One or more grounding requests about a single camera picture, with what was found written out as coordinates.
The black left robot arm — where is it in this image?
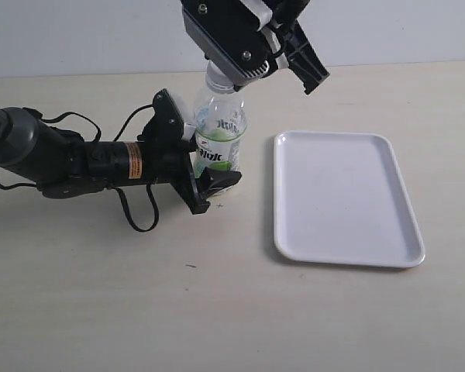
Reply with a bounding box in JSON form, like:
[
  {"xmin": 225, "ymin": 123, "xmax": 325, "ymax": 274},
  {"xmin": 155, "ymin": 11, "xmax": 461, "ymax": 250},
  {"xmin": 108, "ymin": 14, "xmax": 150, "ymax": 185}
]
[{"xmin": 0, "ymin": 89, "xmax": 242, "ymax": 215}]

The white plastic tray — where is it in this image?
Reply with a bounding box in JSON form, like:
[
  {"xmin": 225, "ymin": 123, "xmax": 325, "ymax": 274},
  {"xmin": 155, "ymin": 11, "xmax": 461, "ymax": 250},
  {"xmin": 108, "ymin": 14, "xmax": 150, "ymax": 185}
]
[{"xmin": 273, "ymin": 130, "xmax": 425, "ymax": 269}]

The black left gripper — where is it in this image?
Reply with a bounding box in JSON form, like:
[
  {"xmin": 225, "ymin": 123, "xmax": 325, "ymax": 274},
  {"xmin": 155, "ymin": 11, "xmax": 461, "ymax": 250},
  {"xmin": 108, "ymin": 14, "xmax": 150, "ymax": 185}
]
[{"xmin": 137, "ymin": 123, "xmax": 242, "ymax": 215}]

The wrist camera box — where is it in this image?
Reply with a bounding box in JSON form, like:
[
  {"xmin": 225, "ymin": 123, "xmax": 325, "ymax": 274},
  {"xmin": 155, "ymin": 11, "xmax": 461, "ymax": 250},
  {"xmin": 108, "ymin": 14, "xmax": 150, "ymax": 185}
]
[
  {"xmin": 181, "ymin": 0, "xmax": 273, "ymax": 88},
  {"xmin": 153, "ymin": 88, "xmax": 197, "ymax": 143}
]

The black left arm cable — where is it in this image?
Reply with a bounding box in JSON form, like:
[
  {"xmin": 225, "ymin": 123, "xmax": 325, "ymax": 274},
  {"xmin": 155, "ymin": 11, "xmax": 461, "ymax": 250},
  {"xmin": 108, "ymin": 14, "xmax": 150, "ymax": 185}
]
[{"xmin": 0, "ymin": 104, "xmax": 158, "ymax": 233}]

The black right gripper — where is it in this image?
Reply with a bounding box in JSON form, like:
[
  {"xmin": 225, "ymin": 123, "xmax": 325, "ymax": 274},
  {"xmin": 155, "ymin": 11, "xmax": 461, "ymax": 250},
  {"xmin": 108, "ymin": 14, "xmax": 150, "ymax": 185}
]
[{"xmin": 255, "ymin": 0, "xmax": 329, "ymax": 95}]

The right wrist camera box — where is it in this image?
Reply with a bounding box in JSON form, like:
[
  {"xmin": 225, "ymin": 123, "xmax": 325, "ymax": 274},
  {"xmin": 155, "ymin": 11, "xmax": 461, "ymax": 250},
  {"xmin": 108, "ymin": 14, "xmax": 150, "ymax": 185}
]
[{"xmin": 181, "ymin": 0, "xmax": 273, "ymax": 88}]

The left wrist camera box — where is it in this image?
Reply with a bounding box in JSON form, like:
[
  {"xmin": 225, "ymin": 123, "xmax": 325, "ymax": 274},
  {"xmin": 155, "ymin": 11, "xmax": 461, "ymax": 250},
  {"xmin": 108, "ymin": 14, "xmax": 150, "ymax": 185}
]
[{"xmin": 153, "ymin": 88, "xmax": 197, "ymax": 143}]

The clear plastic water bottle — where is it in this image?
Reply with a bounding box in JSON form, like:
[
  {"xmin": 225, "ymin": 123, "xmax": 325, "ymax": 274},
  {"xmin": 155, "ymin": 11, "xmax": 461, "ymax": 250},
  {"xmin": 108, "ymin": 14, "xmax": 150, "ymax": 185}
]
[{"xmin": 193, "ymin": 62, "xmax": 247, "ymax": 177}]

